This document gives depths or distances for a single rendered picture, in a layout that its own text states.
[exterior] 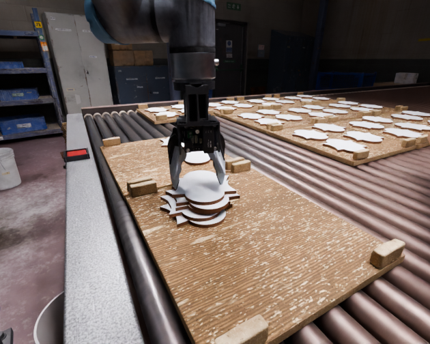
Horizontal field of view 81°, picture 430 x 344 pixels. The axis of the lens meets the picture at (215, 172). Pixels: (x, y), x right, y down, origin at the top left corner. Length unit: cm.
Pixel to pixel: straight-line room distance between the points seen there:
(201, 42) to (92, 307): 40
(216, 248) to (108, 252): 19
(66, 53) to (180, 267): 494
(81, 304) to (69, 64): 491
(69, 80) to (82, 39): 72
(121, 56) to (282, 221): 522
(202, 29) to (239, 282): 37
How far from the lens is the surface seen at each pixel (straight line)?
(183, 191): 51
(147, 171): 72
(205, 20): 43
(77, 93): 523
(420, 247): 59
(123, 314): 39
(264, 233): 47
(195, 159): 76
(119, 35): 47
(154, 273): 43
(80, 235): 55
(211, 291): 37
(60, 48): 519
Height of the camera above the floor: 122
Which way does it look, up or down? 24 degrees down
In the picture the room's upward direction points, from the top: straight up
